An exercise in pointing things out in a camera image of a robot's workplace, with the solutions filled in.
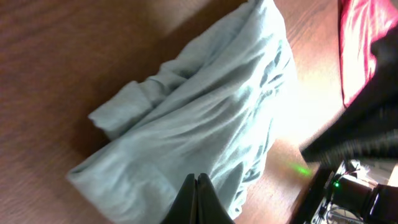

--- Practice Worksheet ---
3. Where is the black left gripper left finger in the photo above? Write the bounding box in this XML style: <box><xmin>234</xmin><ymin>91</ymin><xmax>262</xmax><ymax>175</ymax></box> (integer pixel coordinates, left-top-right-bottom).
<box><xmin>161</xmin><ymin>174</ymin><xmax>197</xmax><ymax>224</ymax></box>

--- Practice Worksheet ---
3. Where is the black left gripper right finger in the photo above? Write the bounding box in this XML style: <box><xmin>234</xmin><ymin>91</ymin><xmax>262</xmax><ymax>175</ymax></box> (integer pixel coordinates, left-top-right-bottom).
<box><xmin>197</xmin><ymin>173</ymin><xmax>234</xmax><ymax>224</ymax></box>

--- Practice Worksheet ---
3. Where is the light teal t-shirt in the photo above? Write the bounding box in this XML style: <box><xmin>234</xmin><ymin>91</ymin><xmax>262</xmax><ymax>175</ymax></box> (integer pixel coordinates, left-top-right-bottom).
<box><xmin>67</xmin><ymin>1</ymin><xmax>296</xmax><ymax>223</ymax></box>

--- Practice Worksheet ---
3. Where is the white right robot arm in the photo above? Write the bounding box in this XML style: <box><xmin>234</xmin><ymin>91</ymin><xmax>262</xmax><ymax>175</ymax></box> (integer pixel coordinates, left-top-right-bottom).
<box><xmin>290</xmin><ymin>28</ymin><xmax>397</xmax><ymax>223</ymax></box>

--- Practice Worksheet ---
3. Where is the red printed t-shirt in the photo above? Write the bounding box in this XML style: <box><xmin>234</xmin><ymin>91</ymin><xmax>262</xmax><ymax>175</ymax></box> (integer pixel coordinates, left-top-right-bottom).
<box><xmin>340</xmin><ymin>0</ymin><xmax>397</xmax><ymax>107</ymax></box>

